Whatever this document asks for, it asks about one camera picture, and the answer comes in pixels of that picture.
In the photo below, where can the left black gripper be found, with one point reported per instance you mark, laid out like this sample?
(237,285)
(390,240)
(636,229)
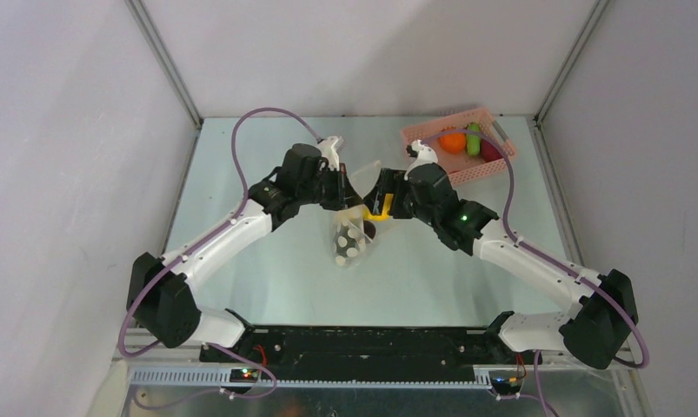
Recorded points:
(344,194)

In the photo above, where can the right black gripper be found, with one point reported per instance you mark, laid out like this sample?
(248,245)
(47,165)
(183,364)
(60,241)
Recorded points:
(392,189)

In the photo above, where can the yellow lemon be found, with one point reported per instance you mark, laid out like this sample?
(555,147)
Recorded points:
(377,207)

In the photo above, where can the clear dotted zip top bag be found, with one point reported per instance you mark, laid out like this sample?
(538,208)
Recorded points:
(363,181)

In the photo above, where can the dark green avocado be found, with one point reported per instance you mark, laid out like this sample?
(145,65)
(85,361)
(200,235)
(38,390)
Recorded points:
(348,245)

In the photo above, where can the orange fruit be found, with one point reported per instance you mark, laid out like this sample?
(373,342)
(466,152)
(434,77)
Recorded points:
(453,142)

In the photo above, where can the dark brown fruit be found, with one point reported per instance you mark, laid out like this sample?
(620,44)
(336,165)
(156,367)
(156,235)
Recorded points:
(369,229)

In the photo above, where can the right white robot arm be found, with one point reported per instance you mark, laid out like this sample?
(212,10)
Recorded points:
(597,312)

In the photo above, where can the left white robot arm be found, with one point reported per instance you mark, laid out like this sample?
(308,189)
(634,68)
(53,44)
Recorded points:
(163,289)

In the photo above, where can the pink plastic basket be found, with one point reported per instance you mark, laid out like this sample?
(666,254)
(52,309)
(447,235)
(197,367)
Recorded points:
(463,168)

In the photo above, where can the green cucumber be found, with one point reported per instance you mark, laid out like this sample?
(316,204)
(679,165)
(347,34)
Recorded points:
(473,140)

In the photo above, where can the red fruit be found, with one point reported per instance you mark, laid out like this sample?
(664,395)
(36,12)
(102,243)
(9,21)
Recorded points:
(490,151)

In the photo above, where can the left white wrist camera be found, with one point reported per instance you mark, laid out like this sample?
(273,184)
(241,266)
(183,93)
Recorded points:
(329,148)

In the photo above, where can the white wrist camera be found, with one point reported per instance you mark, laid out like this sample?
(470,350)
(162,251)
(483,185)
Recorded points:
(420,154)
(329,148)

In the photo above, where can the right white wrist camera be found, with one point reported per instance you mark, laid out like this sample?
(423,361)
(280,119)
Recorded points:
(420,154)

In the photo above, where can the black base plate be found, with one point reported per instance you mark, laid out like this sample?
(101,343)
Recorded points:
(375,354)

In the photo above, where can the aluminium frame rail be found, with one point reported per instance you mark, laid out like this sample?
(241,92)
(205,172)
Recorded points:
(196,365)

